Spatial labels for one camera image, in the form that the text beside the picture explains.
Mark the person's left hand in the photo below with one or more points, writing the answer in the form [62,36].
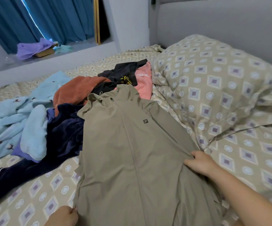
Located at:
[63,216]

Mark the person's right hand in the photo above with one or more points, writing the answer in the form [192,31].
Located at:
[201,163]

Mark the bed with patterned beige sheet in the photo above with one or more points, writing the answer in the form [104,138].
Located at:
[249,157]

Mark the olive green trousers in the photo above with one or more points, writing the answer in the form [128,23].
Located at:
[136,167]

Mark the purple-blue garment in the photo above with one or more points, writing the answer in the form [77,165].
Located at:
[17,153]

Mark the navy velvet garment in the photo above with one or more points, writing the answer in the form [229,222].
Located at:
[63,134]

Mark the light blue fleece garment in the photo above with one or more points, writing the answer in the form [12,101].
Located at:
[35,134]

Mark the pink shirt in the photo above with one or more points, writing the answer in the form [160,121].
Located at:
[144,82]

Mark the light blue fleece pajama pants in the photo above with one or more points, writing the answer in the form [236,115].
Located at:
[4,120]

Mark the black garment yellow print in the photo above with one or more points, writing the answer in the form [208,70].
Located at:
[119,73]

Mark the rust brown garment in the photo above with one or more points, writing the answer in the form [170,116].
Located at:
[74,89]

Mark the person's right forearm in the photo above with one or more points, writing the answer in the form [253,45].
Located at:
[253,200]

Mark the patterned beige pillow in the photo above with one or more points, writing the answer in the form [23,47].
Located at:
[216,87]

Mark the grey upholstered headboard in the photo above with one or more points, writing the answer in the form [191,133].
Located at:
[225,23]

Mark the small wooden box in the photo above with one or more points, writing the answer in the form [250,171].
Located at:
[45,52]

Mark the clear plastic bag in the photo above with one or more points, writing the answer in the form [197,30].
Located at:
[11,58]

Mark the teal small item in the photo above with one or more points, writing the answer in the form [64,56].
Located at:
[63,49]

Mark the purple cloth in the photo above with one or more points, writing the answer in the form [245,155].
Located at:
[30,48]

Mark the leaning wooden picture frames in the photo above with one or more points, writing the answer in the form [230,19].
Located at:
[98,18]

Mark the blue curtain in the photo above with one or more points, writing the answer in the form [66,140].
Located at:
[56,16]

